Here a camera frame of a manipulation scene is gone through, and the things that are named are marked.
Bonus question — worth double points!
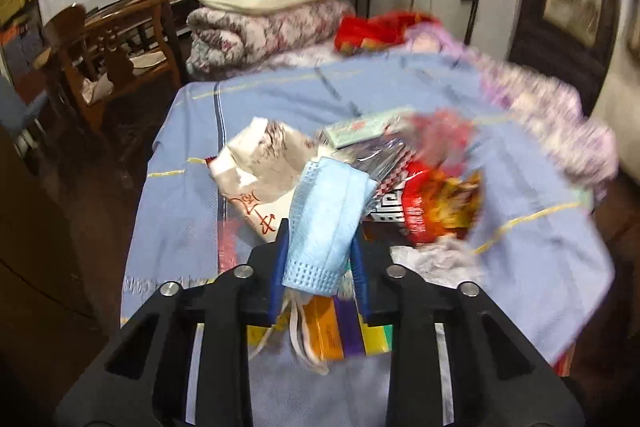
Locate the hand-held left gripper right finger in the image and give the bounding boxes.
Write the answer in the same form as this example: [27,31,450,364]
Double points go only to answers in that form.
[350,232,586,427]

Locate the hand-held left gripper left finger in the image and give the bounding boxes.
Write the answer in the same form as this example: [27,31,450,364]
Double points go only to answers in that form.
[52,218,291,427]

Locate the blue face mask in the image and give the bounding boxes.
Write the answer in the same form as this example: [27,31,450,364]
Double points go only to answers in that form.
[281,157,378,375]

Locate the white paper noodle bowl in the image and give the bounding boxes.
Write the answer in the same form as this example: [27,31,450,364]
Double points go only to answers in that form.
[206,117,333,248]

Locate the orange purple yellow packet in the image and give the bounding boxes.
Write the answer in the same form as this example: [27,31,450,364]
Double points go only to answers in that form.
[247,294,396,360]

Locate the black white patterned packet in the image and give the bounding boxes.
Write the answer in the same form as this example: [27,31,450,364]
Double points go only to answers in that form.
[367,187,408,224]

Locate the crumpled white tissue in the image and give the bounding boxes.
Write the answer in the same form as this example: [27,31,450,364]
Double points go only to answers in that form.
[390,239,481,288]

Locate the red snack packet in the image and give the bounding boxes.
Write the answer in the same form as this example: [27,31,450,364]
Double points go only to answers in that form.
[400,159,483,248]

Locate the dark shiny wrapper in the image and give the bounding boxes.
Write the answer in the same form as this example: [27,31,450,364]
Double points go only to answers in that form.
[345,139,408,188]

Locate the pale green white packet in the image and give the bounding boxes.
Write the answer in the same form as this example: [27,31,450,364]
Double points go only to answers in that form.
[320,109,416,150]

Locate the red clear wrapper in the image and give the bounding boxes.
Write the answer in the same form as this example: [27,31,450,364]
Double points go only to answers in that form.
[405,109,476,168]

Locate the blue striped blanket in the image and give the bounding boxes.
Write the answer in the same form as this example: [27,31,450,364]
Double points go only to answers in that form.
[120,49,616,427]

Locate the folded floral quilt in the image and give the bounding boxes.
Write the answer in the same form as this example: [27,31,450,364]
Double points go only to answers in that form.
[186,2,356,80]

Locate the red blanket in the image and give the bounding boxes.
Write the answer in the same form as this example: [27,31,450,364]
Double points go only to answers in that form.
[334,11,441,55]

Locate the lilac cloth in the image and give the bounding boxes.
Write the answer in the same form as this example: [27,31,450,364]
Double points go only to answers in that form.
[402,21,453,55]

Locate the purple floral sheet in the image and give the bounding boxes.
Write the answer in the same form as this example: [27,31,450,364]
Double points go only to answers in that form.
[440,27,621,202]

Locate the carved wooden armchair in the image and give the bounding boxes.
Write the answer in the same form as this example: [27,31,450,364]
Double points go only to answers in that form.
[42,0,183,128]

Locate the colourful stacked boxes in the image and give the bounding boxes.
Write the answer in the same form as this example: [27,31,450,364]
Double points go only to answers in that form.
[0,0,48,72]

